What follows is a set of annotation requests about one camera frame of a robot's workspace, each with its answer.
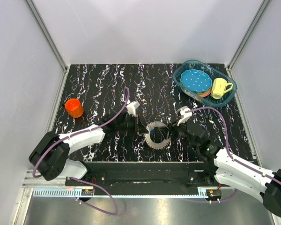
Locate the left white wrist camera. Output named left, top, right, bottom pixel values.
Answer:
left=126, top=101, right=140, bottom=117

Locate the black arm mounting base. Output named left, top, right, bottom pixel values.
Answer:
left=65, top=161, right=225, bottom=188

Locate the pink plate under blue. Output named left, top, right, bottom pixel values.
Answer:
left=197, top=89, right=211, bottom=98

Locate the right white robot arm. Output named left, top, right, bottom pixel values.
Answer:
left=148, top=122, right=281, bottom=217

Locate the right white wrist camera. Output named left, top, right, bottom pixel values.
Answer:
left=177, top=106, right=192, bottom=126

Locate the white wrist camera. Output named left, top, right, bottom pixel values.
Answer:
left=177, top=106, right=192, bottom=126
left=126, top=101, right=140, bottom=117

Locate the yellow ceramic mug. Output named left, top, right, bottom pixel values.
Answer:
left=211, top=78, right=233, bottom=100

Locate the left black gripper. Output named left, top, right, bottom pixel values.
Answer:
left=116, top=114, right=148, bottom=135

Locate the orange plastic cup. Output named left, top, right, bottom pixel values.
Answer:
left=65, top=98, right=84, bottom=119

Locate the teal transparent plastic basket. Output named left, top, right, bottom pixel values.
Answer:
left=173, top=60, right=237, bottom=108

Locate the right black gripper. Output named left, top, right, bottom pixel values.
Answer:
left=158, top=117, right=199, bottom=151

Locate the blue polka dot plate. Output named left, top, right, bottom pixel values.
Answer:
left=180, top=69, right=212, bottom=93

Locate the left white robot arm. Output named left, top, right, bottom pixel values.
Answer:
left=29, top=112, right=150, bottom=186

